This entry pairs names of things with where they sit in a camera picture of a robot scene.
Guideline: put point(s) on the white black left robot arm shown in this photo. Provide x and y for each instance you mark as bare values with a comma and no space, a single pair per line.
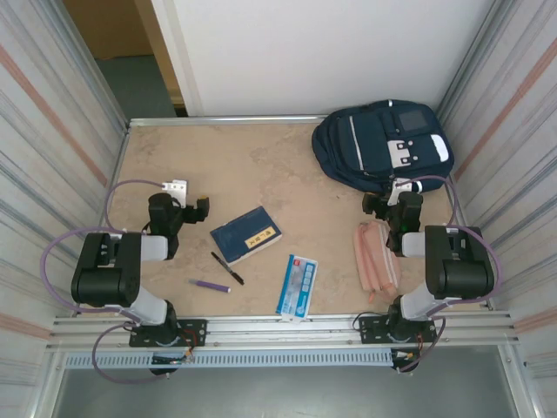
104,278

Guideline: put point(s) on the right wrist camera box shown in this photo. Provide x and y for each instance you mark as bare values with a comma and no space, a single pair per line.
398,189

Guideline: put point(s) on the white door frame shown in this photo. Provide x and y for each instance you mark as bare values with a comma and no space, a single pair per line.
174,52

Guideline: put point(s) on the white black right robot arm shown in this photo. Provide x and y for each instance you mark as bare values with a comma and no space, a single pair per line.
461,270

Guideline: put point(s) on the aluminium mounting rail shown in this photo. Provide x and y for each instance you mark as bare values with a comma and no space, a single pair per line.
261,328

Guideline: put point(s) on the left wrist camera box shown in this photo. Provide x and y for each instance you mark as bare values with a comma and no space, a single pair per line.
176,189

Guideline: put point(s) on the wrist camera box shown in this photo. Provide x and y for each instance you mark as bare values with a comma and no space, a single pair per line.
398,189
176,189

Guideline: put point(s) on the purple pen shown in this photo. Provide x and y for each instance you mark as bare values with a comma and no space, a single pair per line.
209,285

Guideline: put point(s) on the navy blue backpack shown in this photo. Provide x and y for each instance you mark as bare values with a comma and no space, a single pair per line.
374,143

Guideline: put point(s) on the blue book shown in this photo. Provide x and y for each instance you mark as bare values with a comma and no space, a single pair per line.
243,237

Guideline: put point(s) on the black marker pen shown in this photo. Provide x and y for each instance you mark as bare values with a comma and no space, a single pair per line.
227,268

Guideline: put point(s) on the pink pencil case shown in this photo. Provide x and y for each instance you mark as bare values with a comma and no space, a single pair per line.
376,261

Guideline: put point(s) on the aluminium table edge rail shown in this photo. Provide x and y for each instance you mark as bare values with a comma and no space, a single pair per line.
217,119

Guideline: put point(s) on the blue white stationery packet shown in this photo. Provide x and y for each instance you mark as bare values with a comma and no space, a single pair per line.
296,291

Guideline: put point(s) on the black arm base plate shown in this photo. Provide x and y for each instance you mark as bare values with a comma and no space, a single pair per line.
372,331
196,333

